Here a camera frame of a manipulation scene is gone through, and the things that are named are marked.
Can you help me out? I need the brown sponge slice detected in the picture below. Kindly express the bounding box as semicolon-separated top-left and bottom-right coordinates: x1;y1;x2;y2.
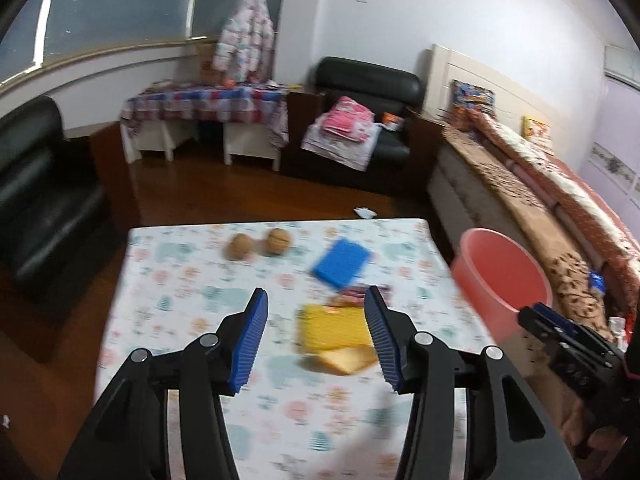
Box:
319;344;378;376

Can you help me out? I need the pinkish brown wrapper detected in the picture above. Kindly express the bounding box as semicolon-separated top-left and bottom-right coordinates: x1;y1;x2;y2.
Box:
327;285;391;307

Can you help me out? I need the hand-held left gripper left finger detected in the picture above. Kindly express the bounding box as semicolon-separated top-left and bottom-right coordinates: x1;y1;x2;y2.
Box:
57;287;271;480

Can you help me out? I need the colourful printed pillow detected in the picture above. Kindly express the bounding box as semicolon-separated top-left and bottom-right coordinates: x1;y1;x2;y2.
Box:
452;80;496;111

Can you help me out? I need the plaid tablecloth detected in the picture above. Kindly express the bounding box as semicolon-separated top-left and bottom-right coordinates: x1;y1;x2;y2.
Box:
120;82;291;148

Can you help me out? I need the brown paper bag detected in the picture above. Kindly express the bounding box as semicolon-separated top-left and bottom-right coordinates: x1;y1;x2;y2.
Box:
195;42;221;83

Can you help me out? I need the blue ribbed foam piece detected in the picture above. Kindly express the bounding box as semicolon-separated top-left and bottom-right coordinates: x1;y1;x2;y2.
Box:
311;238;372;289

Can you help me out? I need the brown patterned blanket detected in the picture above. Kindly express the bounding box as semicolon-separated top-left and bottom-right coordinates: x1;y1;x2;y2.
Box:
440;125;616;341

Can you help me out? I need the lavender wardrobe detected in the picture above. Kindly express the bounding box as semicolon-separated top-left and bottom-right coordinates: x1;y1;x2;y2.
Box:
582;45;640;206

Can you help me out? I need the pink plastic basin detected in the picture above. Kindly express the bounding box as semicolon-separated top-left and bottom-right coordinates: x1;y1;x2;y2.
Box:
452;227;554;343

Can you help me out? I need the window with cream frame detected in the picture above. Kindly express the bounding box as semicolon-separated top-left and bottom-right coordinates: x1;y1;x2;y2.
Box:
0;0;291;91

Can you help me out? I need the white puffy printed jacket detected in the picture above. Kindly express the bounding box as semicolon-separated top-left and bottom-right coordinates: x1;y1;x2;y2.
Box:
212;0;276;81

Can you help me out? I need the white desk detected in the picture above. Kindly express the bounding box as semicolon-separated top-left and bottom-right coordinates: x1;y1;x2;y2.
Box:
122;120;281;172

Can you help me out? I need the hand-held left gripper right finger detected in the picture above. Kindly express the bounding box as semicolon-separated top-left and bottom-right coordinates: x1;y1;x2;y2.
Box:
364;285;583;480

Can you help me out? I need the black leather armchair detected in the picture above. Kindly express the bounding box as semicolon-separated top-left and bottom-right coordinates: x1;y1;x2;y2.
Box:
282;56;426;196
0;95;126;306

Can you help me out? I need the yellow flowered pillow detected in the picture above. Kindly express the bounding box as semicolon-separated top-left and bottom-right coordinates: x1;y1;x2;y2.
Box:
522;116;553;153

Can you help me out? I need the walnut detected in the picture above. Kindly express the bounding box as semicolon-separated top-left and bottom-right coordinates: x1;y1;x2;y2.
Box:
265;227;293;257
226;234;256;262

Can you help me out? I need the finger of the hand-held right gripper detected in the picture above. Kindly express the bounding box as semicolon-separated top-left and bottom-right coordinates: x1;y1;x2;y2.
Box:
517;306;561;348
531;302;583;333

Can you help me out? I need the cream wooden bed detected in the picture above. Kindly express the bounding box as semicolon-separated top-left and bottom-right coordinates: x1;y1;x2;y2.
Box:
425;44;640;341

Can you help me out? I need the pink folded blanket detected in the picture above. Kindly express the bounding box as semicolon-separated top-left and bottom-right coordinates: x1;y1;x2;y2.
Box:
322;96;376;141

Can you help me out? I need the yellow nubbed mat piece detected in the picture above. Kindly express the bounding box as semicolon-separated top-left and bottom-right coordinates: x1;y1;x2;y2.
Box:
297;304;376;356

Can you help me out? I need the white printed cloth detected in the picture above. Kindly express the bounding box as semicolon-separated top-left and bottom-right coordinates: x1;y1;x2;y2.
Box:
300;122;383;170

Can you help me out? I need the floral bear print tablecloth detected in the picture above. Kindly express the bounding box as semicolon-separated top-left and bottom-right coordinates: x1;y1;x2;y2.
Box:
95;217;501;480

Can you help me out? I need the red flowered quilt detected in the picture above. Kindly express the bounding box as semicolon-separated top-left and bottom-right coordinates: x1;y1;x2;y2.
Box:
470;110;640;301

